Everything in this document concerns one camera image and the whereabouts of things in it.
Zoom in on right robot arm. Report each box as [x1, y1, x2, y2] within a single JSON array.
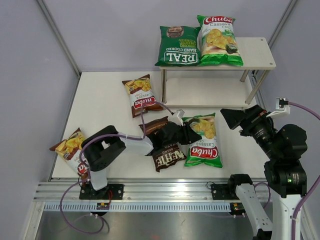
[[220, 105, 308, 240]]

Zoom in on brown Chuba bag front-left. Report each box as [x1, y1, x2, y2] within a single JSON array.
[[49, 127, 88, 180]]

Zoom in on right black mount plate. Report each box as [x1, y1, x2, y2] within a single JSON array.
[[210, 183, 232, 200]]

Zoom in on black mount plate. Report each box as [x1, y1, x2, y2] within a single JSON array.
[[79, 183, 124, 200], [210, 183, 232, 200]]

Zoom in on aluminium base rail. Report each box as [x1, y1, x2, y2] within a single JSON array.
[[32, 178, 228, 203]]

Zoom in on green REAL chips bag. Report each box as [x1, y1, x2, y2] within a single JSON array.
[[155, 25, 201, 67]]

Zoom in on green Chuba seaweed bag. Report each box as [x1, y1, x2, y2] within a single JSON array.
[[197, 15, 244, 66]]

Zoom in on white slotted cable duct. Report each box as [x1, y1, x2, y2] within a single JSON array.
[[44, 202, 231, 213]]

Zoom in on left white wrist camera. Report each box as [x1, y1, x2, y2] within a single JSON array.
[[168, 109, 185, 126]]

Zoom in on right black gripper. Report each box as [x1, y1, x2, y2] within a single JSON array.
[[221, 104, 282, 160]]

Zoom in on brown Chuba cassava bag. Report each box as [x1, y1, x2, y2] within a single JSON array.
[[122, 74, 163, 119]]

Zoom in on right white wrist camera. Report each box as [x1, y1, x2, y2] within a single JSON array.
[[267, 97, 291, 119]]

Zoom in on brown Kettle sea salt bag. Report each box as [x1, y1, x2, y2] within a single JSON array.
[[139, 116, 186, 173]]

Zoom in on left black mount plate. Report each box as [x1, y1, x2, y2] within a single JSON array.
[[79, 183, 124, 200]]

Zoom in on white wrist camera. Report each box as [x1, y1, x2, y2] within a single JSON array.
[[168, 109, 185, 126], [267, 97, 291, 119]]

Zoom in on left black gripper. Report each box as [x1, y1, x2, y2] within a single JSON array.
[[163, 121, 202, 147]]

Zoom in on white two-tier shelf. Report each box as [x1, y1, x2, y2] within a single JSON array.
[[160, 37, 276, 108]]

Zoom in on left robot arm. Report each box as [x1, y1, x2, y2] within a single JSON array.
[[79, 121, 201, 200]]

